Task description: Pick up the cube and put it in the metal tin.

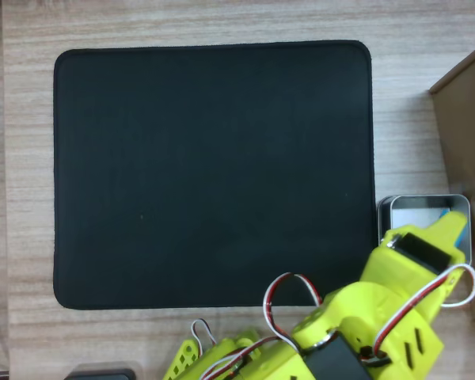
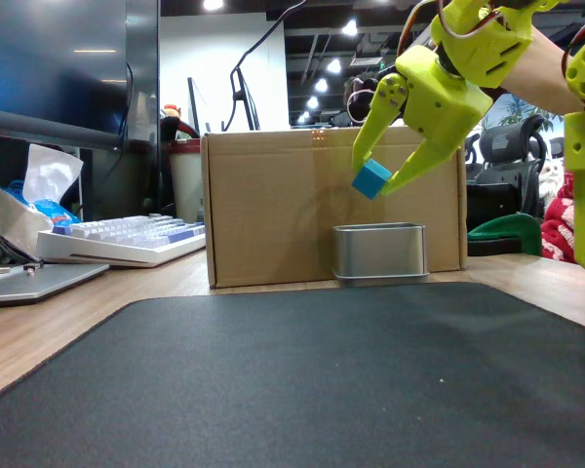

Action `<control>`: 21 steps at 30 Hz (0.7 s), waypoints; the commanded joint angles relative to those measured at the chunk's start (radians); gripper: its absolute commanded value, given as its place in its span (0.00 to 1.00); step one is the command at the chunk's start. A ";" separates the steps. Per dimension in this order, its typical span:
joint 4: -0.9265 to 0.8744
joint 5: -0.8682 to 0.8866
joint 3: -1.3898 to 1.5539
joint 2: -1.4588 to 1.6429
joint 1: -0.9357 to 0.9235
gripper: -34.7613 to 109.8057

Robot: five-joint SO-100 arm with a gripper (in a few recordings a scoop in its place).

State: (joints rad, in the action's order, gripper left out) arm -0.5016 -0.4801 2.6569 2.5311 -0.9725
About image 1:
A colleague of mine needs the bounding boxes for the rectangular metal tin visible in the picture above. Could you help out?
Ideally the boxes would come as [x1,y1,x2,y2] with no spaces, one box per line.
[376,193,473,267]

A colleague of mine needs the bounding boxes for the brown cardboard box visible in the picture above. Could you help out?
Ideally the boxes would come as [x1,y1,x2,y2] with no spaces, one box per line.
[427,39,475,329]

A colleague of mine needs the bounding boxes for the red white black arm cable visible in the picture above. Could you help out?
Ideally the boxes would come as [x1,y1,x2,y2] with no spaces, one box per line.
[199,272,325,380]

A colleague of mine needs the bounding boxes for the thin white looped cable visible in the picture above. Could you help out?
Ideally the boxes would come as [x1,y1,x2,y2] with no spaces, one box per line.
[190,318,219,355]

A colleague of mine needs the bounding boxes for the black mouse mat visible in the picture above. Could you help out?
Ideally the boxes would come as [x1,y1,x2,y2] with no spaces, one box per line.
[52,39,378,311]

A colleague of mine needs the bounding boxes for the red white black gripper cable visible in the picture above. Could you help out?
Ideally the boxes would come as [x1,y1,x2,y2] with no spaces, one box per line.
[373,264,475,359]

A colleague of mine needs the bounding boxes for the black rectangular device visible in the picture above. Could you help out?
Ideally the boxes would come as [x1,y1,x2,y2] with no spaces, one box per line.
[63,367,138,380]

